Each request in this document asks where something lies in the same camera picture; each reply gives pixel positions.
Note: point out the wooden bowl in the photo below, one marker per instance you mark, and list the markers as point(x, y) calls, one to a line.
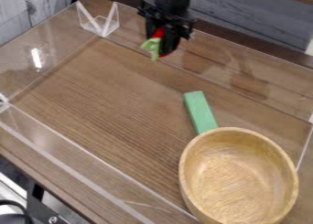
point(237, 178)

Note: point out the green rectangular block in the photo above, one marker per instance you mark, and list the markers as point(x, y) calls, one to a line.
point(200, 112)

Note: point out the clear acrylic corner bracket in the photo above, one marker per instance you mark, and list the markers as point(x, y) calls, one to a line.
point(101, 25)

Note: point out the black table clamp mount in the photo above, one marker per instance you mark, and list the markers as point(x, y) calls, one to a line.
point(38, 209)

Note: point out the red plush strawberry toy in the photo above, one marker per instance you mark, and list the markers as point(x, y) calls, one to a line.
point(152, 45)

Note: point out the clear acrylic table enclosure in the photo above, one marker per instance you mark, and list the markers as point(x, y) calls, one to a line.
point(94, 122)

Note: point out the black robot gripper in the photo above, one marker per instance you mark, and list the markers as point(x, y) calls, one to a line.
point(169, 14)

